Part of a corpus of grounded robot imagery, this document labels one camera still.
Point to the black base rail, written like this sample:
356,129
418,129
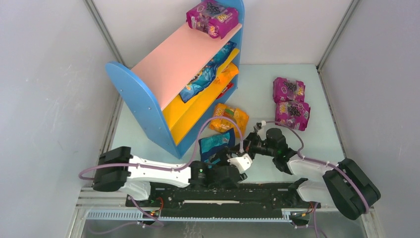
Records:
249,201

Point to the purple candy bag far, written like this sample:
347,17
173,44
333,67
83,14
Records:
285,90

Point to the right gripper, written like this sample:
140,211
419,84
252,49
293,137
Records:
252,144

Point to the red candy bag in shelf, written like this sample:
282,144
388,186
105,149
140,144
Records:
226,88

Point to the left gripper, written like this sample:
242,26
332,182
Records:
222,156

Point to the orange candy bag in shelf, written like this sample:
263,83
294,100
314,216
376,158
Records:
227,74

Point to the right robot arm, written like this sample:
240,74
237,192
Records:
343,185

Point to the purple candy bag near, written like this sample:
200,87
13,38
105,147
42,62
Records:
293,114

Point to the blue candy bag in shelf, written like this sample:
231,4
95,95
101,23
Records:
222,55

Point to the blue Blendy candy bag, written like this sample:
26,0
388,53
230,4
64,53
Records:
199,82

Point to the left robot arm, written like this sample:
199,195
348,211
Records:
119,170

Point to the orange candy bag on table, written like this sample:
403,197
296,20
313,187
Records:
227,117

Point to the purple candy bag on shelf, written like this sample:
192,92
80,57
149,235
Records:
212,18

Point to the blue Slendy candy bag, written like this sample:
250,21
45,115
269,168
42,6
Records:
209,146

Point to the blue wooden shelf unit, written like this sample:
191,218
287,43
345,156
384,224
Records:
151,89

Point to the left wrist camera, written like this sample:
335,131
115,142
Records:
242,163

